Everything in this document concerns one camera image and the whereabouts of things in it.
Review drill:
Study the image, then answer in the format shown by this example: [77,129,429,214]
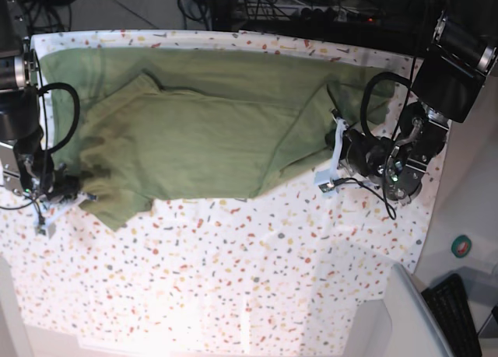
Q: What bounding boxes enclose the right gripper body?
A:
[26,166,97,239]

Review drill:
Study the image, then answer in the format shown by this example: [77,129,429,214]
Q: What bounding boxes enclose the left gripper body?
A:
[314,109,385,196]

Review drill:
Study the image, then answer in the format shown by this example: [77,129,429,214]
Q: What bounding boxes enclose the green t-shirt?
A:
[40,48,378,230]

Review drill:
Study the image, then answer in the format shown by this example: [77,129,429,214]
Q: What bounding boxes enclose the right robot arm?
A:
[1,0,95,238]

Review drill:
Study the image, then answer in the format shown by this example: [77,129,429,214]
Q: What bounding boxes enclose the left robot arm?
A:
[314,12,497,204]

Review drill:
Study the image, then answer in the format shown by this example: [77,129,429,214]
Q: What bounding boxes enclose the terrazzo patterned tablecloth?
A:
[1,30,444,356]

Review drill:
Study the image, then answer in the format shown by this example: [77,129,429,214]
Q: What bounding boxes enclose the green tape roll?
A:
[451,235,472,258]

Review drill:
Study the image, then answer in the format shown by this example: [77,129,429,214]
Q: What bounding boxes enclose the black keyboard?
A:
[422,273,482,357]

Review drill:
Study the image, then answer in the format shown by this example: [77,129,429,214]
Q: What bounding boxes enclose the grey plastic bin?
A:
[384,264,454,357]

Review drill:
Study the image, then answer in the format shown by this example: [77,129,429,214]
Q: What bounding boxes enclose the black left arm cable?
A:
[359,71,414,138]

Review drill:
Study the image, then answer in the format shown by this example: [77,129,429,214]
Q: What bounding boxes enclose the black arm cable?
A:
[37,81,82,154]
[359,71,414,138]

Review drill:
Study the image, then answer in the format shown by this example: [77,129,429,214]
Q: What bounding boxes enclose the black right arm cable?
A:
[37,81,82,154]

